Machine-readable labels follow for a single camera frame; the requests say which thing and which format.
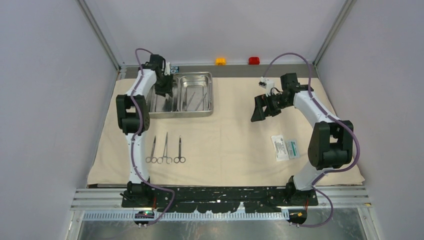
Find steel tweezers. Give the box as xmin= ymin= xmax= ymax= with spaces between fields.
xmin=182 ymin=91 xmax=208 ymax=112

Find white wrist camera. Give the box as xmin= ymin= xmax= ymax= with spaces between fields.
xmin=258 ymin=76 xmax=275 ymax=97
xmin=163 ymin=61 xmax=171 ymax=76

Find right steel tray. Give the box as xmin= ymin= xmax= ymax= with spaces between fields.
xmin=177 ymin=72 xmax=214 ymax=117

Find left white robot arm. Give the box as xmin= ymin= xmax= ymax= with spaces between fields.
xmin=115 ymin=54 xmax=174 ymax=208

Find long steel forceps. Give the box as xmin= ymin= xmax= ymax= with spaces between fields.
xmin=157 ymin=132 xmax=172 ymax=164

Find short steel scissors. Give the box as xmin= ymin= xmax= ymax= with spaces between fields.
xmin=173 ymin=136 xmax=186 ymax=164

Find green white packet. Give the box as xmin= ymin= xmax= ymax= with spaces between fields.
xmin=285 ymin=139 xmax=300 ymax=160

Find steel tray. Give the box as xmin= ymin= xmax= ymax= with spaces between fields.
xmin=148 ymin=76 xmax=179 ymax=113
xmin=177 ymin=72 xmax=214 ymax=117

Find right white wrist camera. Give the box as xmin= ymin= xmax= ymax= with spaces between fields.
xmin=258 ymin=76 xmax=275 ymax=97

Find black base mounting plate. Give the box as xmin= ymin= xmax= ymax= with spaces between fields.
xmin=120 ymin=184 xmax=318 ymax=214

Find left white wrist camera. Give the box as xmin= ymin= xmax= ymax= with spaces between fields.
xmin=163 ymin=61 xmax=171 ymax=76

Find white sterile pouch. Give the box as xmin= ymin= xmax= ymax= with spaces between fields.
xmin=271 ymin=134 xmax=290 ymax=162

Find yellow button block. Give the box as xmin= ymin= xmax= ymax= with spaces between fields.
xmin=214 ymin=57 xmax=227 ymax=66

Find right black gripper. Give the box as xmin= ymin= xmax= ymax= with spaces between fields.
xmin=251 ymin=92 xmax=291 ymax=122

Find red button block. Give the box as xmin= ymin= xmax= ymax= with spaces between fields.
xmin=248 ymin=56 xmax=261 ymax=65

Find small blue owl toy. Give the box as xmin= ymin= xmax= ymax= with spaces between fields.
xmin=170 ymin=66 xmax=180 ymax=74

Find left steel tray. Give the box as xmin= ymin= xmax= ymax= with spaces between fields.
xmin=148 ymin=76 xmax=179 ymax=113

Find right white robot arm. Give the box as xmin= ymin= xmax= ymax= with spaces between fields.
xmin=250 ymin=73 xmax=354 ymax=205

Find wire mesh steel basket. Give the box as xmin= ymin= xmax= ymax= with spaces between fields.
xmin=147 ymin=71 xmax=214 ymax=119

